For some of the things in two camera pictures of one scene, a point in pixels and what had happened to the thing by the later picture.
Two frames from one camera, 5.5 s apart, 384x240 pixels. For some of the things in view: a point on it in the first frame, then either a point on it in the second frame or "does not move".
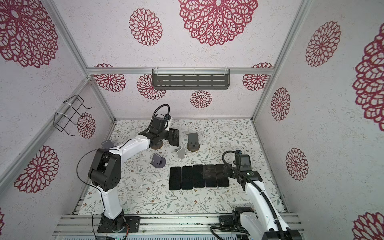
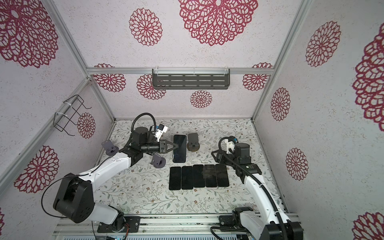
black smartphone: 222,177 does not move
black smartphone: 199,178 does not move
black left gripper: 176,133 to 164,146
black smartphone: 210,176 does not move
